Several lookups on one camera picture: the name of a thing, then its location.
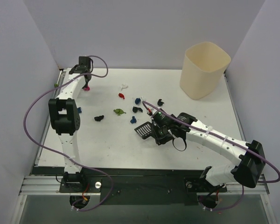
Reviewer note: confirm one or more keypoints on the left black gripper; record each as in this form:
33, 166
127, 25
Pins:
86, 79

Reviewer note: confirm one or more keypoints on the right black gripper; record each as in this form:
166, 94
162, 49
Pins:
154, 128

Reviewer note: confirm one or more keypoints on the black slotted scoop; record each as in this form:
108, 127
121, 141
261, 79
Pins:
144, 130

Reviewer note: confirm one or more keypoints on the black paper scrap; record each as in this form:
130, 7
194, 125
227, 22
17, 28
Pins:
160, 102
136, 109
99, 118

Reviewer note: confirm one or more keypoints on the dark blue paper scrap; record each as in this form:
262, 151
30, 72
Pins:
137, 101

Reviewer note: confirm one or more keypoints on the green paper scrap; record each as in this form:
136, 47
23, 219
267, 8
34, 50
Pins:
119, 111

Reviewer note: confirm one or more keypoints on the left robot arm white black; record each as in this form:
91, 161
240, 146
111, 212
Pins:
65, 118

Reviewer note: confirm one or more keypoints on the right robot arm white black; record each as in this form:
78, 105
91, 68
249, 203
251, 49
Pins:
245, 158

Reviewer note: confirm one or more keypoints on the cream plastic waste bin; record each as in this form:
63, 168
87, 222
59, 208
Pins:
203, 66

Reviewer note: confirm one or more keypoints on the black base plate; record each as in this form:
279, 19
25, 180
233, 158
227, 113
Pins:
120, 186

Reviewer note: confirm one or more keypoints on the aluminium frame rail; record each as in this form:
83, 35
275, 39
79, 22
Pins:
48, 185

